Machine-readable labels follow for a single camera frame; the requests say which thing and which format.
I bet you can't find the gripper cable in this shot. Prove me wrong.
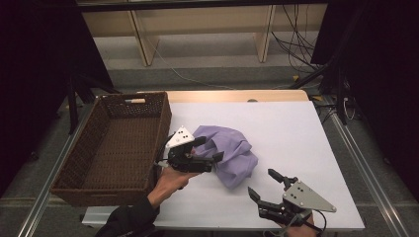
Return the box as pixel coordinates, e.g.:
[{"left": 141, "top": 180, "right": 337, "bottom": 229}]
[
  {"left": 153, "top": 133, "right": 173, "bottom": 167},
  {"left": 262, "top": 210, "right": 328, "bottom": 237}
]

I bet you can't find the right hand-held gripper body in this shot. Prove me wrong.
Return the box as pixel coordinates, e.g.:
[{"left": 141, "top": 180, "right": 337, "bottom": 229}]
[{"left": 257, "top": 180, "right": 338, "bottom": 228}]

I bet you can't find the bundle of black cables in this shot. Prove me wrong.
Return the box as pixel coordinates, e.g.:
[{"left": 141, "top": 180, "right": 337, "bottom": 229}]
[{"left": 271, "top": 3, "right": 323, "bottom": 75}]

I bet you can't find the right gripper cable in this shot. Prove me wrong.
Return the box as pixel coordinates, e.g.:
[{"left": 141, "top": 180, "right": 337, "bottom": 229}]
[{"left": 262, "top": 210, "right": 328, "bottom": 237}]

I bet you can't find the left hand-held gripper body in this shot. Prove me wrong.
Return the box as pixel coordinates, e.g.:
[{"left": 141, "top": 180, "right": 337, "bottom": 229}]
[{"left": 157, "top": 125, "right": 214, "bottom": 174}]

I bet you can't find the white floor cable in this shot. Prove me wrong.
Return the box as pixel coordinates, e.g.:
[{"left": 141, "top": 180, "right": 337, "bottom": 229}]
[{"left": 144, "top": 34, "right": 236, "bottom": 91}]

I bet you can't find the light wooden shelf unit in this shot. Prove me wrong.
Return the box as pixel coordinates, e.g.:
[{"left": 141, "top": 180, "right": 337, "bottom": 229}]
[{"left": 76, "top": 0, "right": 329, "bottom": 67}]

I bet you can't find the brown wicker basket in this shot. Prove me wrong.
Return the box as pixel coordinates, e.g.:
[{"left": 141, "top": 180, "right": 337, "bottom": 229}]
[{"left": 48, "top": 91, "right": 173, "bottom": 207}]

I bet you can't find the aluminium floor rail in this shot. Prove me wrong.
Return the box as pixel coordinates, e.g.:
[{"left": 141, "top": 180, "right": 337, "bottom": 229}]
[
  {"left": 17, "top": 98, "right": 97, "bottom": 237},
  {"left": 325, "top": 98, "right": 411, "bottom": 237}
]

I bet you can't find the purple cloth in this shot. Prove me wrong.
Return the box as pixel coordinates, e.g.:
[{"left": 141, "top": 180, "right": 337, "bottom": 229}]
[{"left": 192, "top": 124, "right": 260, "bottom": 191}]

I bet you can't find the black curtain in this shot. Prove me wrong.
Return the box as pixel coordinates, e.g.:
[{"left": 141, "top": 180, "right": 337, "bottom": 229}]
[
  {"left": 310, "top": 0, "right": 419, "bottom": 202},
  {"left": 0, "top": 0, "right": 117, "bottom": 198}
]

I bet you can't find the black metal stand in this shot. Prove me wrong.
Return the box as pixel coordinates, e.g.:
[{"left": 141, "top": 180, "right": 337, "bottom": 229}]
[
  {"left": 63, "top": 70, "right": 121, "bottom": 135},
  {"left": 289, "top": 57, "right": 351, "bottom": 126}
]

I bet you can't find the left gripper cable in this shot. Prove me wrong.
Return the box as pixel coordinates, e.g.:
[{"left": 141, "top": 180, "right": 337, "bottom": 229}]
[{"left": 153, "top": 133, "right": 173, "bottom": 167}]

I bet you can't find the white table mat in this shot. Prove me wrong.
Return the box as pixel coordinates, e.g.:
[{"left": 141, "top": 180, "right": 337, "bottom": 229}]
[{"left": 149, "top": 101, "right": 366, "bottom": 231}]

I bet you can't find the aluminium frame bar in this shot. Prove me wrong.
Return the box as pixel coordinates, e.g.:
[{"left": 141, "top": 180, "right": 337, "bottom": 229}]
[{"left": 81, "top": 206, "right": 117, "bottom": 229}]

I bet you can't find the person's right hand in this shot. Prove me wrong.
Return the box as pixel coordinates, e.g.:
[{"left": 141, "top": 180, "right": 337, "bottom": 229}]
[{"left": 279, "top": 212, "right": 319, "bottom": 237}]

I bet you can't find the person's left hand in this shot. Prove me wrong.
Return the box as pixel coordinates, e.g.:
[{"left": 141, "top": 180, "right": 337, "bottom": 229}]
[{"left": 146, "top": 166, "right": 201, "bottom": 210}]

